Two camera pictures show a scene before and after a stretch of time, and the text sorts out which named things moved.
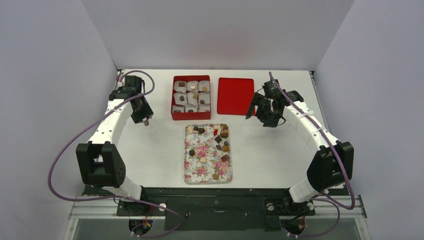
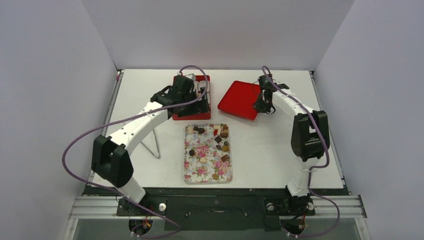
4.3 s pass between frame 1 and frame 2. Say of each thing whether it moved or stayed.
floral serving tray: stayed
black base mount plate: stayed
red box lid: moved
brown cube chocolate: stayed
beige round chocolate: stayed
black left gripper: moved
